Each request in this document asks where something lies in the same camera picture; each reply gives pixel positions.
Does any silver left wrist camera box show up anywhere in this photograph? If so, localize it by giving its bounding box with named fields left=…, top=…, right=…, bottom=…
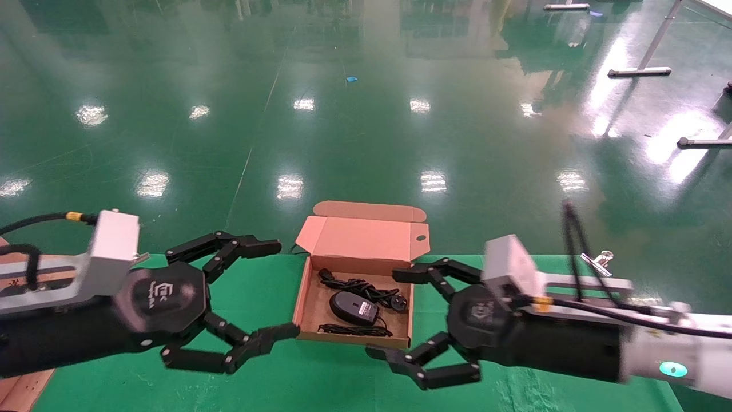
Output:
left=0, top=210, right=141, bottom=315

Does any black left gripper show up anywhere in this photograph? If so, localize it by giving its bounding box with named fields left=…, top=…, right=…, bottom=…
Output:
left=0, top=231, right=301, bottom=378

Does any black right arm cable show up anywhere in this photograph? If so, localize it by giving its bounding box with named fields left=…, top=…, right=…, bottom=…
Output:
left=515, top=200, right=732, bottom=339

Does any green tablecloth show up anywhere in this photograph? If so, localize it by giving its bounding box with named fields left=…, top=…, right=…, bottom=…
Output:
left=31, top=253, right=684, bottom=412

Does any grey dark-tipped table foot bar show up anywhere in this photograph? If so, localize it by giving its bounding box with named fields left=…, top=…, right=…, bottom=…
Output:
left=677, top=121, right=732, bottom=150

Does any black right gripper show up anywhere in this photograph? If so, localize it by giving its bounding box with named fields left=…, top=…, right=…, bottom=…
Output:
left=366, top=257, right=624, bottom=391

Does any white table top corner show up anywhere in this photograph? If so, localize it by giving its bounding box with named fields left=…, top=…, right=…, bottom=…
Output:
left=701, top=0, right=732, bottom=22

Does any brown cardboard sheet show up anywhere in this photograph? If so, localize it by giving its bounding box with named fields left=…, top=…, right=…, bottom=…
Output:
left=0, top=237, right=56, bottom=412

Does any black wired computer mouse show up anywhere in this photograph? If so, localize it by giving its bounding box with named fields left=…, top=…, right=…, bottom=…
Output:
left=317, top=290, right=395, bottom=338

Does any grey table leg with foot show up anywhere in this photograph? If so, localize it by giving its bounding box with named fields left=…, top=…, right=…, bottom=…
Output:
left=607, top=0, right=685, bottom=78

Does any open brown cardboard box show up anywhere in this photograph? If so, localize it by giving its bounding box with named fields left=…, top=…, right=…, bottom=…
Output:
left=292, top=201, right=431, bottom=348

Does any black power cable with plug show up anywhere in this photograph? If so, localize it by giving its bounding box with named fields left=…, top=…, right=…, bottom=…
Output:
left=318, top=267, right=409, bottom=313

